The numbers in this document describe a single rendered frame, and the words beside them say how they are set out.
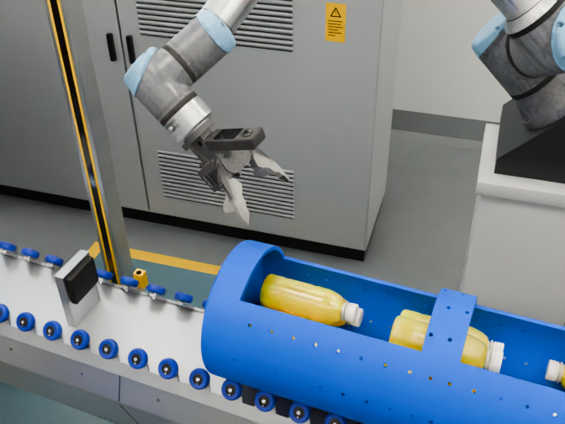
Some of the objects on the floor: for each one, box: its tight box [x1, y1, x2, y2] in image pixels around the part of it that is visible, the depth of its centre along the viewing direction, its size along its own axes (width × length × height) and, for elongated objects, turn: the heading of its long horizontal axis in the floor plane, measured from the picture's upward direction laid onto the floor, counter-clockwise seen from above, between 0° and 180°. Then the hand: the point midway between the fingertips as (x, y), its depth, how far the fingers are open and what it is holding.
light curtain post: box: [44, 0, 135, 289], centre depth 198 cm, size 6×6×170 cm
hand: (271, 201), depth 134 cm, fingers open, 14 cm apart
